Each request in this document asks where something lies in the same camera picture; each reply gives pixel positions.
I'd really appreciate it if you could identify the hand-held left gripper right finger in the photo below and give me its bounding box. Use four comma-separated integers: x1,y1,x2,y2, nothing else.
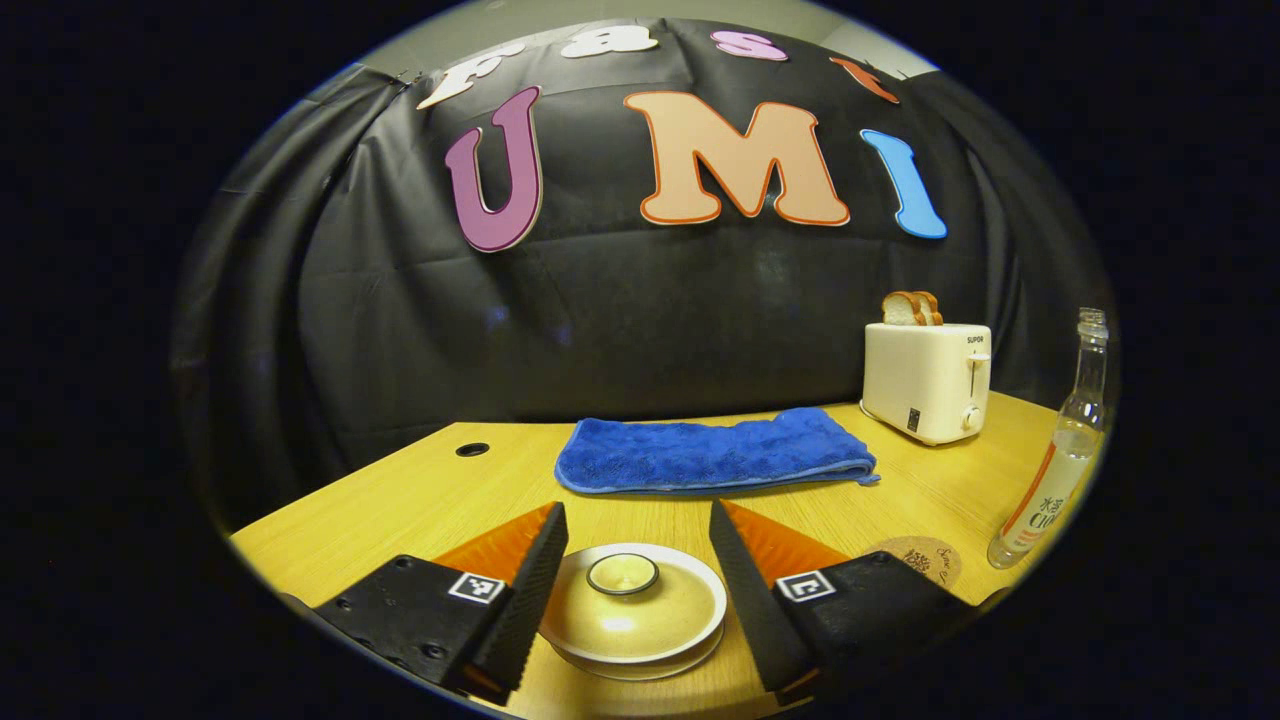
708,498,981,701

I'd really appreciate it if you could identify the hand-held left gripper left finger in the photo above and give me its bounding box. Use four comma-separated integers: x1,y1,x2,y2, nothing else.
313,500,569,706

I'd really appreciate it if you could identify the yellow teacup with white rim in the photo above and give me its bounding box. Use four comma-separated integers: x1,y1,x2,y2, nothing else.
540,543,729,668

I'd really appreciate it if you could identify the yellow teacup lid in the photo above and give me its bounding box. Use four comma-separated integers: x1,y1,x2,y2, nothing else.
548,552,714,657

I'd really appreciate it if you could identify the round brown coaster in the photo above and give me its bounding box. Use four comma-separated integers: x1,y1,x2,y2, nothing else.
868,536,963,591

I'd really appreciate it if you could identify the clear glass water bottle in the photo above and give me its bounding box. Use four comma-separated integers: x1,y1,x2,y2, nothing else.
987,308,1109,571

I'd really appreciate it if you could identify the beige saucer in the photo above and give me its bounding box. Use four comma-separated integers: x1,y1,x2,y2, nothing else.
555,635,725,683

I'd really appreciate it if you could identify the blue folded towel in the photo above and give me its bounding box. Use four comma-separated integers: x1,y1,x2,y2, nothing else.
554,406,882,496

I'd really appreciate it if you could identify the white toaster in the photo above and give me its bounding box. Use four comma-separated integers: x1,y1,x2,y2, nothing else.
860,322,993,447

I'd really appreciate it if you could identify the black backdrop cloth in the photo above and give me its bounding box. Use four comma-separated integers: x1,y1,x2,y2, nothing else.
172,18,1111,521

